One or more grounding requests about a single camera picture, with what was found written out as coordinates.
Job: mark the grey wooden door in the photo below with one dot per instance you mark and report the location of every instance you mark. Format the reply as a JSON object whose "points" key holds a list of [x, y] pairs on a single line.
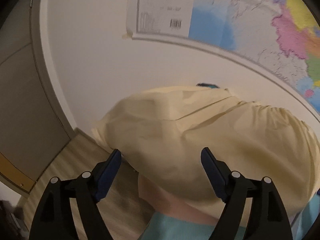
{"points": [[34, 128]]}

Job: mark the pink folded garment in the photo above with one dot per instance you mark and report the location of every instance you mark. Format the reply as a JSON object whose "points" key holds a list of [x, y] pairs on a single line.
{"points": [[173, 206]]}

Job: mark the colourful wall map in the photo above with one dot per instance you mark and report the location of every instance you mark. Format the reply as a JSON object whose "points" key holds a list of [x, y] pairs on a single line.
{"points": [[280, 36]]}

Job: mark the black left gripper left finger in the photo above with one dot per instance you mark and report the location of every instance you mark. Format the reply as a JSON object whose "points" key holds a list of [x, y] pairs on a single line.
{"points": [[53, 218]]}

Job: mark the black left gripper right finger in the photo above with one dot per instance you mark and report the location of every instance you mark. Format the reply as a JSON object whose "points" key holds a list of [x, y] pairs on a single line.
{"points": [[267, 216]]}

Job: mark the teal grey bed cover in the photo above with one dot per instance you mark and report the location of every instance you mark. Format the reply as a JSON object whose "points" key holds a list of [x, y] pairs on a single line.
{"points": [[180, 227]]}

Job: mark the cream yellow jacket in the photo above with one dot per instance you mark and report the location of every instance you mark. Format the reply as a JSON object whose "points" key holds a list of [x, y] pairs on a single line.
{"points": [[122, 128]]}

